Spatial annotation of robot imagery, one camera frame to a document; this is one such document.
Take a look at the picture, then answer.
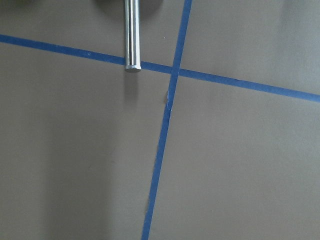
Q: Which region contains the black metal muddler stick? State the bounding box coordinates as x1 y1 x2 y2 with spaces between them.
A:
124 0 142 73

